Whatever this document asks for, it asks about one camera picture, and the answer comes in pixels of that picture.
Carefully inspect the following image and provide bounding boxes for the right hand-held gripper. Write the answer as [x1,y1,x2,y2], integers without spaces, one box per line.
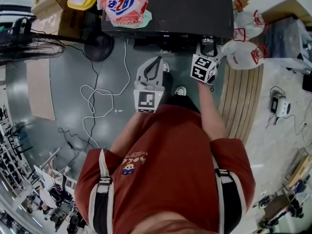
[190,41,223,84]

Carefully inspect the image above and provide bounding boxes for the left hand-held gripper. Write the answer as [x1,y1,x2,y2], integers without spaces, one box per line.
[133,55,165,114]

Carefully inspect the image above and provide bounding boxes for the black washing machine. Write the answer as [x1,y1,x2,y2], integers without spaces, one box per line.
[101,0,234,55]

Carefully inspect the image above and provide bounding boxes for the person's right forearm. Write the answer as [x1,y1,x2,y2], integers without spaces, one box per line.
[196,80,229,141]

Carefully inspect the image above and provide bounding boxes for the person's left forearm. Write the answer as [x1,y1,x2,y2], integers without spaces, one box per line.
[109,111,147,158]

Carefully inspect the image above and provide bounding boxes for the black white shoulder harness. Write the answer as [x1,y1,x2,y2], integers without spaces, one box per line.
[88,149,247,234]

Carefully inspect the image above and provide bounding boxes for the white plastic bags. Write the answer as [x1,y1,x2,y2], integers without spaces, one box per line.
[220,41,270,71]

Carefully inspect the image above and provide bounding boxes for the person's black trousers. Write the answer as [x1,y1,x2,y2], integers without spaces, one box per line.
[159,71,201,114]

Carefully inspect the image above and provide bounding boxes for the black standing fan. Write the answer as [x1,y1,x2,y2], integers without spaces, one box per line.
[0,17,115,63]

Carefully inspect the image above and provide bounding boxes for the wooden slatted pallet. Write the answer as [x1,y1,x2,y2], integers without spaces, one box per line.
[218,63,264,146]

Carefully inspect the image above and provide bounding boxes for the red white detergent bag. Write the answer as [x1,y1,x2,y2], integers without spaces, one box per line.
[96,0,153,29]

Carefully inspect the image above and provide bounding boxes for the clear plastic bag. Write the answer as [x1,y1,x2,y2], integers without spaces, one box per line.
[264,17,312,75]

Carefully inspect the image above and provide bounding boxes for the large leaning cardboard sheet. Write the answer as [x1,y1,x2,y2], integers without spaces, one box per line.
[260,0,312,26]

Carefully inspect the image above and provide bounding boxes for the white rounded device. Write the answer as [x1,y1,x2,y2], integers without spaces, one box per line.
[270,94,292,118]

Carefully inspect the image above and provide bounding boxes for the person's red shirt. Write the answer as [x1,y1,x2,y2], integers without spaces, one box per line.
[74,103,256,234]

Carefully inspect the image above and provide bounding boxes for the black cabinet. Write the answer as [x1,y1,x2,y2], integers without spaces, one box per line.
[302,74,312,94]

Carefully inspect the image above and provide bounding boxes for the flat cardboard sheet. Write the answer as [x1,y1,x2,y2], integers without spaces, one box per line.
[26,58,57,121]

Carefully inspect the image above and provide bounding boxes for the pale cardboard box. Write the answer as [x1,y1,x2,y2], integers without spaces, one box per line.
[30,0,64,38]

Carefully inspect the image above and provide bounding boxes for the wooden crate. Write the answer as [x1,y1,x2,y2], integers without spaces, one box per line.
[287,154,312,189]

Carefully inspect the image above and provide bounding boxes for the white table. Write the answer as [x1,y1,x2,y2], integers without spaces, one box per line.
[33,147,80,204]

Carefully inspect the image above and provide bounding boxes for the black backpack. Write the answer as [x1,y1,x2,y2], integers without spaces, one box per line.
[48,174,74,206]

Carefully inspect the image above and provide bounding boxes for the white cable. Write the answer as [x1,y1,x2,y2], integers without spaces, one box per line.
[79,41,131,151]

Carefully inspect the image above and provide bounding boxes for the clear water jug red handle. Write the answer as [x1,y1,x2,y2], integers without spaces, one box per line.
[231,0,244,12]
[234,9,266,38]
[231,27,247,43]

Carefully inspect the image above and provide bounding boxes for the black cable with adapter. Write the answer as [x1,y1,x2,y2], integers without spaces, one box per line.
[58,127,96,154]

